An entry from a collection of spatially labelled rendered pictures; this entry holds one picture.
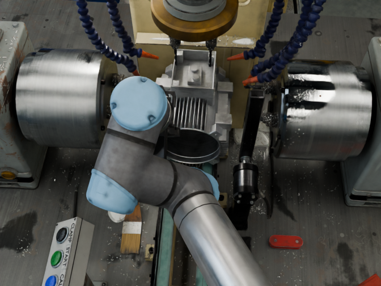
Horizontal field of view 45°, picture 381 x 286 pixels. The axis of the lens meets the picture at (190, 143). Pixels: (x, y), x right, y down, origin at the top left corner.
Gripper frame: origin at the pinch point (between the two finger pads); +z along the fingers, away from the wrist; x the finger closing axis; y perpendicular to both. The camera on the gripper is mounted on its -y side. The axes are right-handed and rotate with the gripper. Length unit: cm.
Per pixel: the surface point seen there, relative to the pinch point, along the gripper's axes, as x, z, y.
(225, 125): -14.1, 12.5, 4.0
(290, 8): -48, 128, 75
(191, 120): -6.1, 9.9, 4.6
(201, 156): -8.6, 22.2, -3.6
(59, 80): 24.6, 6.7, 11.8
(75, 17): 41, 68, 46
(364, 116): -45.1, 8.1, 7.3
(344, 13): -91, 188, 94
